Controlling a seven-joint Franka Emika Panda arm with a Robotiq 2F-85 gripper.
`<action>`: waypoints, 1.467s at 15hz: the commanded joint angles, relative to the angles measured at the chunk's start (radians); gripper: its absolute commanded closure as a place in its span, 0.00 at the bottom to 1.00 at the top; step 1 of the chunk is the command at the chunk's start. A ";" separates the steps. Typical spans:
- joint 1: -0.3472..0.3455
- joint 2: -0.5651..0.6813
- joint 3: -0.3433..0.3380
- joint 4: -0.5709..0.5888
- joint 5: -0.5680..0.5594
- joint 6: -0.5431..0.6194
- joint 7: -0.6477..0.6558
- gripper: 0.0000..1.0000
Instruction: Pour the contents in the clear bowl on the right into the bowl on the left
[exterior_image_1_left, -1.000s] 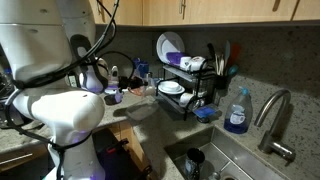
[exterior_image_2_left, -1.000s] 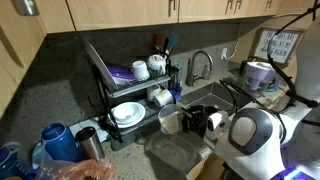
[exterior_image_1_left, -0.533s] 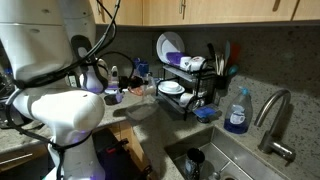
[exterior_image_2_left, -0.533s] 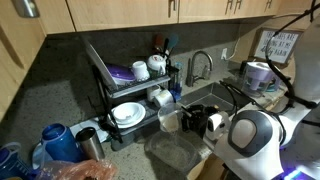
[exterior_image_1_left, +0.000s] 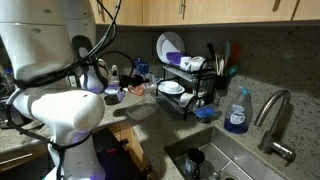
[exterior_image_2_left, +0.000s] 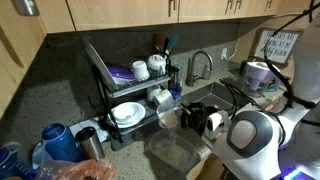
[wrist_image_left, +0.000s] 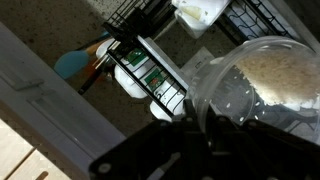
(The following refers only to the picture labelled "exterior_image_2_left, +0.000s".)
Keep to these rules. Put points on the stacked white plates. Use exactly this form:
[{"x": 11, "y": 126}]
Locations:
[{"x": 135, "y": 124}]

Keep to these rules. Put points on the white cutting board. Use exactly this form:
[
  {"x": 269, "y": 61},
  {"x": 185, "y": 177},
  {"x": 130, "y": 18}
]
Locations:
[{"x": 98, "y": 65}]

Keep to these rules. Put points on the black utensil holder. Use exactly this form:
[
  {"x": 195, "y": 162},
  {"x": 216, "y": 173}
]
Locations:
[{"x": 170, "y": 80}]

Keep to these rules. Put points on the framed kitchen sign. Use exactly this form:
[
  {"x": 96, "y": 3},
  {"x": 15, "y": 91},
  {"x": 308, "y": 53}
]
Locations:
[{"x": 276, "y": 46}]

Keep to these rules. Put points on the wooden upper cabinets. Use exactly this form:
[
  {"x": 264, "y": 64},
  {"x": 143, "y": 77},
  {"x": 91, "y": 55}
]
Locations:
[{"x": 123, "y": 13}]

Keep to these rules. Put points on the stainless steel tumbler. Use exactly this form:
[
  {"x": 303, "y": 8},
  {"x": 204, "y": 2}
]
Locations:
[{"x": 91, "y": 146}]

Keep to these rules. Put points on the stainless steel sink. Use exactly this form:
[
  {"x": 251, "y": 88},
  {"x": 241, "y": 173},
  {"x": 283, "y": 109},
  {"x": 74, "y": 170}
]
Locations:
[{"x": 213, "y": 95}]

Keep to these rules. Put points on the white bowl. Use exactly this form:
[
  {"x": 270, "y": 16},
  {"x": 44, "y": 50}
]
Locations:
[{"x": 126, "y": 111}]

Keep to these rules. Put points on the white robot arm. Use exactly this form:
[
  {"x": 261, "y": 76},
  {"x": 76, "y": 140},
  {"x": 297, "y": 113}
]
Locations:
[{"x": 253, "y": 133}]

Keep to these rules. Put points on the orange plastic bag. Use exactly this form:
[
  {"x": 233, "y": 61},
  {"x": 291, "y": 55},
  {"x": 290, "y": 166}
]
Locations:
[{"x": 83, "y": 171}]

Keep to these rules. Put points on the purple bowl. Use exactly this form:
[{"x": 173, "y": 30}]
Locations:
[{"x": 120, "y": 73}]

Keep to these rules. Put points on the white paper sheet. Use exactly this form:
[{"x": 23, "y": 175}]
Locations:
[{"x": 83, "y": 126}]

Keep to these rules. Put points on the black kitchen utensil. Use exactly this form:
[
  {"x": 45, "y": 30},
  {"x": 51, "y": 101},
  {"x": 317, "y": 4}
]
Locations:
[{"x": 165, "y": 46}]

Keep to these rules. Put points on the white wall outlet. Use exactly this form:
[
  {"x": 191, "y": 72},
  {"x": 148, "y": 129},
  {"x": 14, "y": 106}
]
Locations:
[{"x": 224, "y": 54}]

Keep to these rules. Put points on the water filter pitcher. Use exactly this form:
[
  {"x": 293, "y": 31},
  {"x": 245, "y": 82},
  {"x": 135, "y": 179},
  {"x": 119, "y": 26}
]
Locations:
[{"x": 260, "y": 75}]

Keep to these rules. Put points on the blue measuring pitcher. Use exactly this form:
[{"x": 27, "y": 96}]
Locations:
[{"x": 10, "y": 165}]

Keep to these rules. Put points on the plain white mug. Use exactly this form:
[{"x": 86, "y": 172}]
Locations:
[
  {"x": 140, "y": 70},
  {"x": 152, "y": 93},
  {"x": 164, "y": 96}
]

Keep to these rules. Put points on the curved metal faucet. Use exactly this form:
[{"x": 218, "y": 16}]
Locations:
[{"x": 190, "y": 71}]

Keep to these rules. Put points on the black two-tier dish rack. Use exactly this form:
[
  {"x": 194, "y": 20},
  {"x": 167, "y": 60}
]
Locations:
[{"x": 140, "y": 85}]

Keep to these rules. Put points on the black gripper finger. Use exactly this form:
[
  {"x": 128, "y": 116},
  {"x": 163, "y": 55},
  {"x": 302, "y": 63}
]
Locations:
[
  {"x": 187, "y": 122},
  {"x": 189, "y": 110}
]

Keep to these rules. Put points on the wooden side cabinet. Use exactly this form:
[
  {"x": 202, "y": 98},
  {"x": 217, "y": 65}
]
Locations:
[{"x": 16, "y": 50}]

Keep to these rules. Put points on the rectangular clear plastic container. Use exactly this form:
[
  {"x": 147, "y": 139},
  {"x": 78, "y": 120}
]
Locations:
[{"x": 173, "y": 153}]

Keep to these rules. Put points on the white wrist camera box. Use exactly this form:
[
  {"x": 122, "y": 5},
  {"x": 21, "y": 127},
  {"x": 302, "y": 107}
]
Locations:
[{"x": 213, "y": 125}]

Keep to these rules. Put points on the teal spatula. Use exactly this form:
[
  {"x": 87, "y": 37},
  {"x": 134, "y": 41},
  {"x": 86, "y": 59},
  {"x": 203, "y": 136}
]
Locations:
[{"x": 172, "y": 40}]

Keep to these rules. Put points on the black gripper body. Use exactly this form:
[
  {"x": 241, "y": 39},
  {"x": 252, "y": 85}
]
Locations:
[{"x": 201, "y": 116}]

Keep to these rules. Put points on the white mug with red print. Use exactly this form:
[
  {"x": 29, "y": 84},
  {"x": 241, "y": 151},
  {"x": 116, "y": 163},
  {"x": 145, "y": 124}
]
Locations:
[{"x": 156, "y": 63}]

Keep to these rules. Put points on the red spatula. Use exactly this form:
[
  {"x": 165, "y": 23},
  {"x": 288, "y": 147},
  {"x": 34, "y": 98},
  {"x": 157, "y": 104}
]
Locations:
[{"x": 158, "y": 41}]

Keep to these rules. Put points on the blue dish soap bottle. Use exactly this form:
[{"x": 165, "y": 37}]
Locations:
[{"x": 178, "y": 88}]

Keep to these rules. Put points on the clear glass bowl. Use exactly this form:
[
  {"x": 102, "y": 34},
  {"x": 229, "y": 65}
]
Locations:
[{"x": 166, "y": 116}]

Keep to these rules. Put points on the blue plastic jug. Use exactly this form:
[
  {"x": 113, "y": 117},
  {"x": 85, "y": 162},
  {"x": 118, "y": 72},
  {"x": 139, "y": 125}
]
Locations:
[{"x": 61, "y": 143}]

